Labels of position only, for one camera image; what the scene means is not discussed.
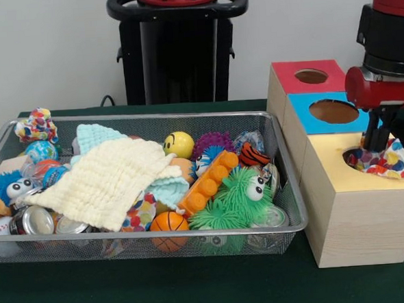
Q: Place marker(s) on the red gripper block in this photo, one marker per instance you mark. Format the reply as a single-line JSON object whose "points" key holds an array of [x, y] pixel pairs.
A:
{"points": [[383, 94]]}

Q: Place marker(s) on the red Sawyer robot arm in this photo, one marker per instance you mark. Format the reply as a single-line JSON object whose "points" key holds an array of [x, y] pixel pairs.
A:
{"points": [[386, 27]]}

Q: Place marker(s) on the wooden three-hole box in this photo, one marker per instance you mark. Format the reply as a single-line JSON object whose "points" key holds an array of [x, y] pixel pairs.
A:
{"points": [[357, 224]]}

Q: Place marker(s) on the silver mesh bin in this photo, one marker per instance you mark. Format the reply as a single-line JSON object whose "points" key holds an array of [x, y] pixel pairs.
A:
{"points": [[57, 253]]}

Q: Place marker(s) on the tiger plush toy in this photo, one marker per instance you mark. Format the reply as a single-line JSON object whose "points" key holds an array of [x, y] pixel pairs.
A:
{"points": [[253, 155]]}

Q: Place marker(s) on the green spiky puffer toy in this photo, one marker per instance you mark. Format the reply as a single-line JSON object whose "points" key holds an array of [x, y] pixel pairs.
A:
{"points": [[232, 204]]}

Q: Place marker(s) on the orange plastic toy brick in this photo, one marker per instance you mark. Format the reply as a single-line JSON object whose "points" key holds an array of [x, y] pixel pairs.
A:
{"points": [[207, 183]]}

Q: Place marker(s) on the yellow smiley ball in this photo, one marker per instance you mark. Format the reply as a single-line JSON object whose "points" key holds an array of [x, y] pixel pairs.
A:
{"points": [[179, 144]]}

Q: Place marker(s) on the orange toy basketball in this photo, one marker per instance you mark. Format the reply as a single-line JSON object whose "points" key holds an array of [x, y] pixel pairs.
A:
{"points": [[168, 224]]}

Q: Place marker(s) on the cream yellow cloth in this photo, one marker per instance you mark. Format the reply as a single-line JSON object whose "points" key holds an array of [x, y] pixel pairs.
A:
{"points": [[104, 178]]}

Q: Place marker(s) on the light blue cloth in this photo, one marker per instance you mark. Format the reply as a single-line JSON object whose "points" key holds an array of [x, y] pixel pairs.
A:
{"points": [[94, 134]]}

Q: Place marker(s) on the blue globe ball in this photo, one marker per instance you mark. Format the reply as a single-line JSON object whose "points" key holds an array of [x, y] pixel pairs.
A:
{"points": [[41, 151]]}

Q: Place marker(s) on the knotted polka dot cloth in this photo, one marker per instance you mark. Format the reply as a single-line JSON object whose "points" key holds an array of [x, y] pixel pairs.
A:
{"points": [[36, 127]]}

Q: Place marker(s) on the large blue spiky puffer toy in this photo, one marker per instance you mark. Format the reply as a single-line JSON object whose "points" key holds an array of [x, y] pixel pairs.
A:
{"points": [[1, 184]]}

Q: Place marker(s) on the robot pedestal with red flange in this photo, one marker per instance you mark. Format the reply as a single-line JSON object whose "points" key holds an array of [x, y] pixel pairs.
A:
{"points": [[182, 56]]}

